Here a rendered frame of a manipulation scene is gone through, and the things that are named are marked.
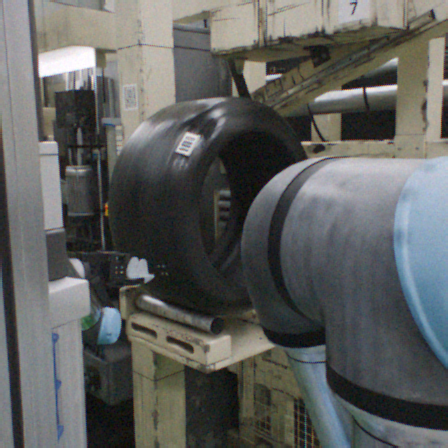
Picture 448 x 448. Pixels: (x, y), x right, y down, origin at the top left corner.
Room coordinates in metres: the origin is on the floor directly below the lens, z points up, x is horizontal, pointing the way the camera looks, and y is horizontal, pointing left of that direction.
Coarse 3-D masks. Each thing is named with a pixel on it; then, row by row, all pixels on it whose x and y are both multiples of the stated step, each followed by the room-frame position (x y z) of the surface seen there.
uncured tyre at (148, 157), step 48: (144, 144) 1.45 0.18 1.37; (240, 144) 1.82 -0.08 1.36; (288, 144) 1.58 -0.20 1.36; (144, 192) 1.37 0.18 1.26; (192, 192) 1.34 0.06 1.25; (240, 192) 1.85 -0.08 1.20; (144, 240) 1.37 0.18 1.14; (192, 240) 1.34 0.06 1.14; (240, 240) 1.84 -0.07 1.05; (192, 288) 1.37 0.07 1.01; (240, 288) 1.44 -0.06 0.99
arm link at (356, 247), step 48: (288, 192) 0.36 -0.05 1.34; (336, 192) 0.33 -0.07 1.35; (384, 192) 0.30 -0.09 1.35; (432, 192) 0.28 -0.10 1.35; (288, 240) 0.34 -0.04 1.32; (336, 240) 0.31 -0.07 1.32; (384, 240) 0.28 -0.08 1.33; (432, 240) 0.26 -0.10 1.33; (288, 288) 0.35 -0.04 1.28; (336, 288) 0.30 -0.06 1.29; (384, 288) 0.27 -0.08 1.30; (432, 288) 0.25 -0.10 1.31; (336, 336) 0.31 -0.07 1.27; (384, 336) 0.28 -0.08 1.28; (432, 336) 0.25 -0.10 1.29; (336, 384) 0.31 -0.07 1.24; (384, 384) 0.28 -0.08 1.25; (432, 384) 0.27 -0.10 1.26; (384, 432) 0.29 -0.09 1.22; (432, 432) 0.27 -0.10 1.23
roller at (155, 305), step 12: (144, 300) 1.62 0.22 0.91; (156, 300) 1.59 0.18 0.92; (156, 312) 1.57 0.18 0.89; (168, 312) 1.52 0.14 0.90; (180, 312) 1.49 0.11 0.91; (192, 312) 1.47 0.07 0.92; (204, 312) 1.45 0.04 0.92; (192, 324) 1.45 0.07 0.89; (204, 324) 1.41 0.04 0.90; (216, 324) 1.40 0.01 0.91
